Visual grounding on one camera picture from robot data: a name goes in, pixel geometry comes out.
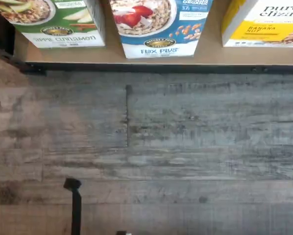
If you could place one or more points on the green apple cinnamon oatmeal box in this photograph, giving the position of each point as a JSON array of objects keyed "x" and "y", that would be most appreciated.
[{"x": 63, "y": 29}]

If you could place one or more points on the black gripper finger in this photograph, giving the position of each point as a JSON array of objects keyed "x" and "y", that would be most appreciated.
[{"x": 121, "y": 233}]

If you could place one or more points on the blue white flax plus box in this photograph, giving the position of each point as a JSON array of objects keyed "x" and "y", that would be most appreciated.
[{"x": 161, "y": 36}]

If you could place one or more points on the yellow white banana nut box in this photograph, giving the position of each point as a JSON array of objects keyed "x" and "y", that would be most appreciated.
[{"x": 259, "y": 31}]

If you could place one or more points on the black frame wooden shelf unit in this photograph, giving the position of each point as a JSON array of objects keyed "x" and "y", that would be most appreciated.
[{"x": 210, "y": 57}]

